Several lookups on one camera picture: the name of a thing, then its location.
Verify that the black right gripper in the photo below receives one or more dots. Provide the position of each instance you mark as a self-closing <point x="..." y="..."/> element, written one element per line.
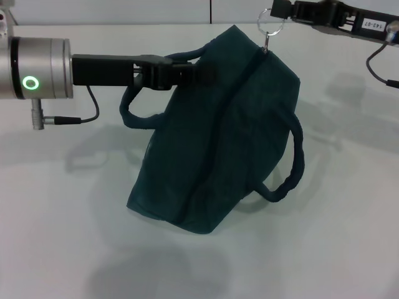
<point x="343" y="17"/>

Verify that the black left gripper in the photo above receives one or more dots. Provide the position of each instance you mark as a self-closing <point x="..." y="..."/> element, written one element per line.
<point x="106" y="70"/>

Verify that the dark teal lunch bag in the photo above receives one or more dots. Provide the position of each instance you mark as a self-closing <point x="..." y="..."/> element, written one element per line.
<point x="224" y="155"/>

